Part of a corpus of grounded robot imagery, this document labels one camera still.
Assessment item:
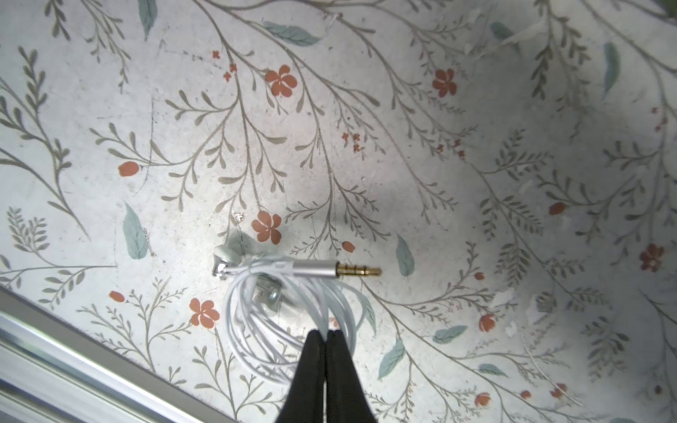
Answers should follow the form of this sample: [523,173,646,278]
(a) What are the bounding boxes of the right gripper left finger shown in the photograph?
[276,330,325,423]

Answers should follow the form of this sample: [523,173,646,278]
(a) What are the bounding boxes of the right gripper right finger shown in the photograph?
[325,331,377,423]

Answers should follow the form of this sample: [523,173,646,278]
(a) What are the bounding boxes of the white earphones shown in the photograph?
[213,245,383,386]

